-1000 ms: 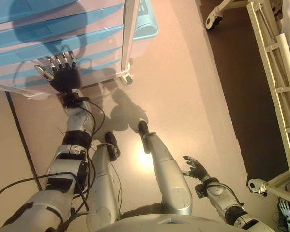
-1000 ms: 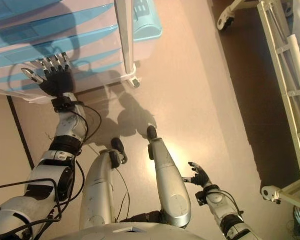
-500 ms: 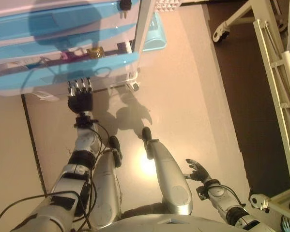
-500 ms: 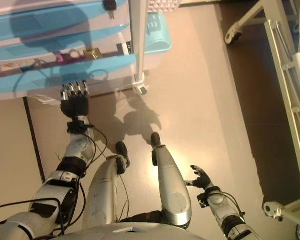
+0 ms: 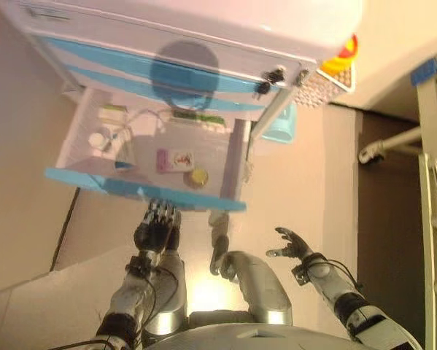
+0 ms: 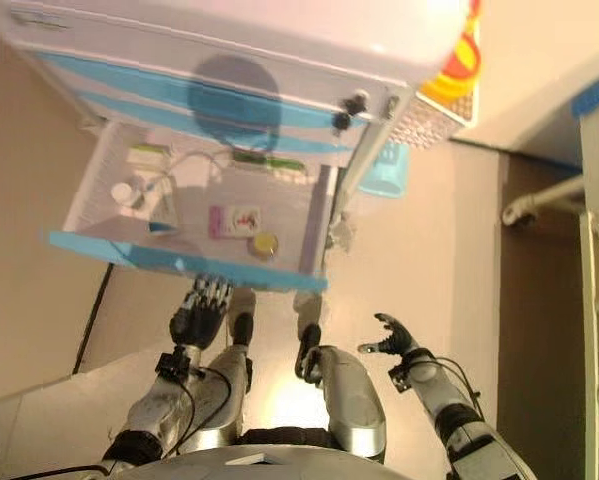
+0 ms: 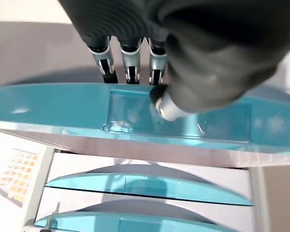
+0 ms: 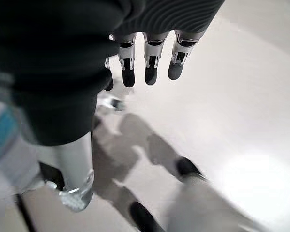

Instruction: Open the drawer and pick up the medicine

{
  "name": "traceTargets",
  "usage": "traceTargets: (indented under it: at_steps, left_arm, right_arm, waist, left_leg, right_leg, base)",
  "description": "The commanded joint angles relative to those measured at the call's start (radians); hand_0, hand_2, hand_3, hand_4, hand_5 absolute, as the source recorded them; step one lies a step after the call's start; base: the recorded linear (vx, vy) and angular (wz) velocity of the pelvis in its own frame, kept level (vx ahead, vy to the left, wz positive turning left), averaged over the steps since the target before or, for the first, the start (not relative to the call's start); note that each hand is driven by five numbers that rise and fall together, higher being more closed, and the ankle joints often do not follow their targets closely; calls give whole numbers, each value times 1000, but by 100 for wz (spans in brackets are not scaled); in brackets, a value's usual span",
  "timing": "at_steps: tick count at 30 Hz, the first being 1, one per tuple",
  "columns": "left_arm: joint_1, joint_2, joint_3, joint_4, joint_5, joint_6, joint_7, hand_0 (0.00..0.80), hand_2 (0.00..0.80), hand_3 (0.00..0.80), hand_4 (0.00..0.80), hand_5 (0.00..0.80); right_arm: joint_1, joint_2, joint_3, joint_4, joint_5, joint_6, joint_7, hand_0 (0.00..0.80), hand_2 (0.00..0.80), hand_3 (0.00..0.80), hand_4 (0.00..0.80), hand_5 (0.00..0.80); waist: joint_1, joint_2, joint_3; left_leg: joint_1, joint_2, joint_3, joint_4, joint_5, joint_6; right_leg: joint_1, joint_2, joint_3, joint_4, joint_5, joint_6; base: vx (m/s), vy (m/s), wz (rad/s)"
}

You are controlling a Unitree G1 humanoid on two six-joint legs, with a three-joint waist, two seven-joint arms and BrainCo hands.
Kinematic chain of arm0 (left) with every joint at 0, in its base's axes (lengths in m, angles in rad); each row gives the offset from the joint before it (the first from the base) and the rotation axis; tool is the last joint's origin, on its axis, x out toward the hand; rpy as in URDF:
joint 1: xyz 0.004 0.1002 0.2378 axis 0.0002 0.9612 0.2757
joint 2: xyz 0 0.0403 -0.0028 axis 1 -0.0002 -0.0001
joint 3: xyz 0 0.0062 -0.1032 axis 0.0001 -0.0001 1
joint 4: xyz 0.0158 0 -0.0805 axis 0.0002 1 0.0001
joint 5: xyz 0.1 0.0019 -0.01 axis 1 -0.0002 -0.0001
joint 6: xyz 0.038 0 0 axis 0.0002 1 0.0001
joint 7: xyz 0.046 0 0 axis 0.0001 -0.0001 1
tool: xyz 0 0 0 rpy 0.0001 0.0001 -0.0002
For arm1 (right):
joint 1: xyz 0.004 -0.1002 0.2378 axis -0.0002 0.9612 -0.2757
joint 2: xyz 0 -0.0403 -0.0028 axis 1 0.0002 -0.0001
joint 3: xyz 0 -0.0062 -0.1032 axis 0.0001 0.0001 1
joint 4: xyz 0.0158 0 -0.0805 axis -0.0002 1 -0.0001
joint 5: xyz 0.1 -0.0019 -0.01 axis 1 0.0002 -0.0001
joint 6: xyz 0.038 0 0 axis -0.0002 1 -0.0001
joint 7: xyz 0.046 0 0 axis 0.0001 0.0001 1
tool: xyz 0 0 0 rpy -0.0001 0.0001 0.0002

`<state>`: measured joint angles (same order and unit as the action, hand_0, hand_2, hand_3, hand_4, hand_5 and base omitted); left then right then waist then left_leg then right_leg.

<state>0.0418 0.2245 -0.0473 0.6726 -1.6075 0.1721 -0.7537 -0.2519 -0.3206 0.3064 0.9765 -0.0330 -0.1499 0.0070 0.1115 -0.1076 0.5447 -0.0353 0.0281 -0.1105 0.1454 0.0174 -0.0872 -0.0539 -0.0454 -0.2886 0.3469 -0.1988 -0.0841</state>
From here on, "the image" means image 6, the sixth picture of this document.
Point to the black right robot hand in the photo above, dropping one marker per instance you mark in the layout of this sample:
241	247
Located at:
399	340

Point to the grey robot torso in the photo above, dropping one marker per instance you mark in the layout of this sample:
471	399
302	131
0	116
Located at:
259	467

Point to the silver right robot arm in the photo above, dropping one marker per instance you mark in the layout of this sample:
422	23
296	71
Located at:
444	395

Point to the yellow sharps container red lid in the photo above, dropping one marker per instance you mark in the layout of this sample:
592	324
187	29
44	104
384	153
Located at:
459	65
475	12

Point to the silver right robot leg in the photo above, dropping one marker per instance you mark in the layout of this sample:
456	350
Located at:
351	400

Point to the light blue plastic bin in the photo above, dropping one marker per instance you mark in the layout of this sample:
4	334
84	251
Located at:
386	175

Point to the pink white medicine box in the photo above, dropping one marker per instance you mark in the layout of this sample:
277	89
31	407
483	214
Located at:
234	222

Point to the white printed medicine bag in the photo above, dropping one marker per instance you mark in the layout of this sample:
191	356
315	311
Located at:
161	205

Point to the small white green medicine box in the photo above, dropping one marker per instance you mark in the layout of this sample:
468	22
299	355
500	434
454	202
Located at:
149	152

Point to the black cart keys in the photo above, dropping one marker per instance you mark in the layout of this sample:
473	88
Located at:
351	105

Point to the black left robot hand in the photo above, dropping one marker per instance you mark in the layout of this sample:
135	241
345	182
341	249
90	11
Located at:
199	322

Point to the white drawer with blue front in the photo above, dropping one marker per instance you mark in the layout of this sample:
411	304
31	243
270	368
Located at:
129	250

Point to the clear capsule bottle yellow cap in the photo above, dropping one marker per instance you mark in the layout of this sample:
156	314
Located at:
265	245

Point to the large white green medicine box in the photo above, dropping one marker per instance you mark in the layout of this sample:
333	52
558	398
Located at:
279	164

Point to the small white round bottle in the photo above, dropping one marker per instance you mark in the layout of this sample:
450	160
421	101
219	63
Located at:
124	192

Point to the white medical cart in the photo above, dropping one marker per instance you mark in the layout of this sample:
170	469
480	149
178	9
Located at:
229	30

